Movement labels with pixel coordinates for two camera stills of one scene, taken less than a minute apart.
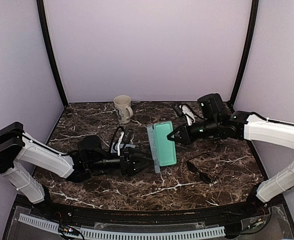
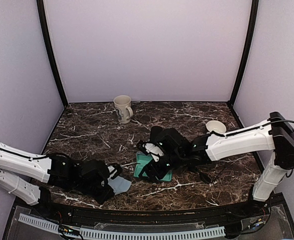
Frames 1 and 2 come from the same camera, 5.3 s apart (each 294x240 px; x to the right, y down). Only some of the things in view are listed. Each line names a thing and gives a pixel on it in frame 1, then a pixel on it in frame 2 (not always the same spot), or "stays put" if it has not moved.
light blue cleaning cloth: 114,146 → 119,184
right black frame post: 253,28 stays put
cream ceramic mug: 121,103 stays put
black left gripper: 129,168 → 107,193
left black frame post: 46,39 stays put
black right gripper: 186,137 → 149,169
